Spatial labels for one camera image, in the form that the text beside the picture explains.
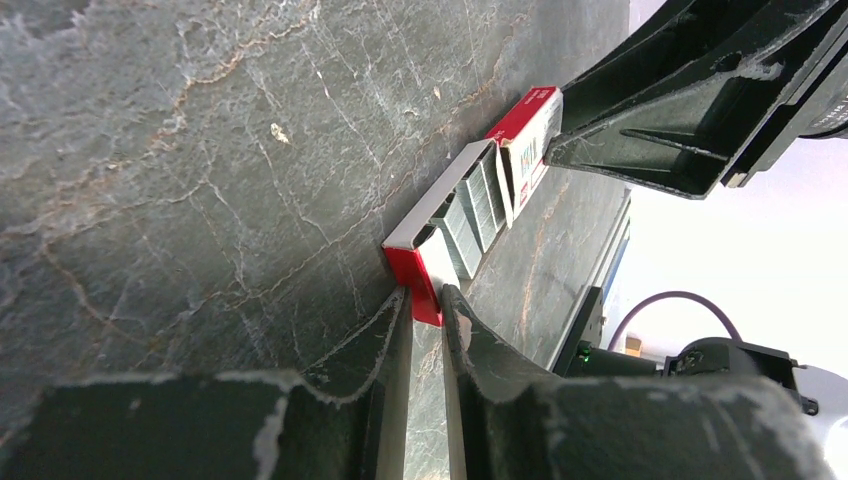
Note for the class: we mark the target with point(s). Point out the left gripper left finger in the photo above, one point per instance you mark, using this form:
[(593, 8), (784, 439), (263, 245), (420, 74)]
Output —
[(344, 418)]

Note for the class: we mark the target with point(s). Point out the staple tray box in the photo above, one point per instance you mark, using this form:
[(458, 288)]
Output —
[(443, 238)]

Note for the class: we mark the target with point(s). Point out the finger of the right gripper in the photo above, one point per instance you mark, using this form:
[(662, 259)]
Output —
[(708, 93)]

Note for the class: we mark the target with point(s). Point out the red white staple box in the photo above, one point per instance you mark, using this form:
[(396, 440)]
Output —
[(522, 137)]

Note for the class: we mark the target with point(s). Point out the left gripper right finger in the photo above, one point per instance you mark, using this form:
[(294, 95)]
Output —
[(509, 418)]

